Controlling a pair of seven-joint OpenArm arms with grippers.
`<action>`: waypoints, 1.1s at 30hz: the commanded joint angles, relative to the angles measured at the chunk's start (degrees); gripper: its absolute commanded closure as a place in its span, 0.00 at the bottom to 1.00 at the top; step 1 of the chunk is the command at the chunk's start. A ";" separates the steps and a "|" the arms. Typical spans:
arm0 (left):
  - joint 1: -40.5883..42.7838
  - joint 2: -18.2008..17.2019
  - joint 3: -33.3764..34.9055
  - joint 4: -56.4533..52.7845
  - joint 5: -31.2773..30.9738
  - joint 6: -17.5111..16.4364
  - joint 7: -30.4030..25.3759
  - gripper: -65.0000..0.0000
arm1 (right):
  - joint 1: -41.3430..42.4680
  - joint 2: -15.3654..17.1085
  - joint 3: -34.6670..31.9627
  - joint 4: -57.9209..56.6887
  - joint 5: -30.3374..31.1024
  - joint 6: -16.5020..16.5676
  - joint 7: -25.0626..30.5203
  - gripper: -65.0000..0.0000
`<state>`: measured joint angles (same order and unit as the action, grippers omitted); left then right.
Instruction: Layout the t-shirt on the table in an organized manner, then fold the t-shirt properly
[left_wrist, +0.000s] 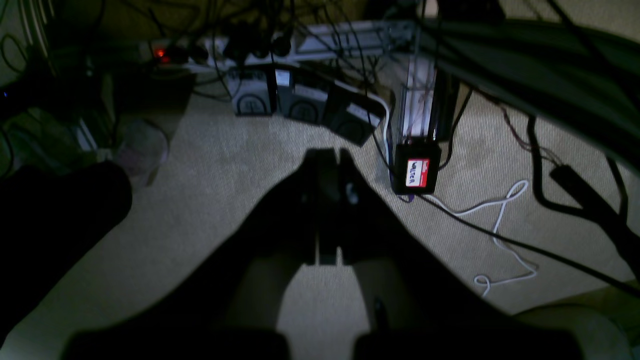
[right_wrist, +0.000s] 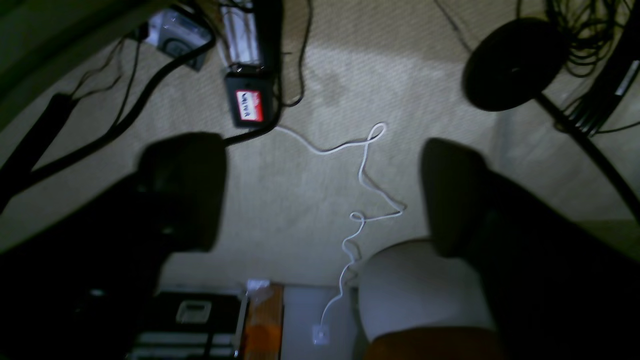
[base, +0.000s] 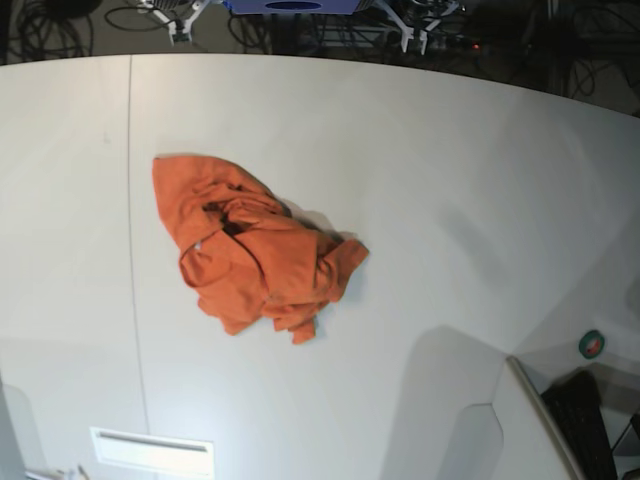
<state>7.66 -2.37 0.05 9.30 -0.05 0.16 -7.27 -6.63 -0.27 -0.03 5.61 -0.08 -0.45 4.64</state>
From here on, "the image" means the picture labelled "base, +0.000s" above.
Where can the orange t-shirt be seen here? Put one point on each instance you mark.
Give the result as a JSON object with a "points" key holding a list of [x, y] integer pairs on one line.
{"points": [[243, 253]]}

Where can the blue box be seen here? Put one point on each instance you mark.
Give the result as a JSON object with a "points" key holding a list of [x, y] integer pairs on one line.
{"points": [[340, 7]]}

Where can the green tape roll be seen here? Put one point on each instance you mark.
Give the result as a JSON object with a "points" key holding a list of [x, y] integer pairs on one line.
{"points": [[592, 344]]}

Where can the black keyboard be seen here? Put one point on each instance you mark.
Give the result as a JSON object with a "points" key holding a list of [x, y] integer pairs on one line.
{"points": [[575, 407]]}

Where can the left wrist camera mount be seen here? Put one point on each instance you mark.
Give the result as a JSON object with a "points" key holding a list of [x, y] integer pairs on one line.
{"points": [[417, 20]]}

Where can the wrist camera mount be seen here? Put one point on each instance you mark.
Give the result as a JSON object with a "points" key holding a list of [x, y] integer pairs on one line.
{"points": [[175, 17], [417, 20]]}

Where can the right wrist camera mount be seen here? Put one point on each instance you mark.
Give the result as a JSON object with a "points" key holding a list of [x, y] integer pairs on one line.
{"points": [[175, 17]]}

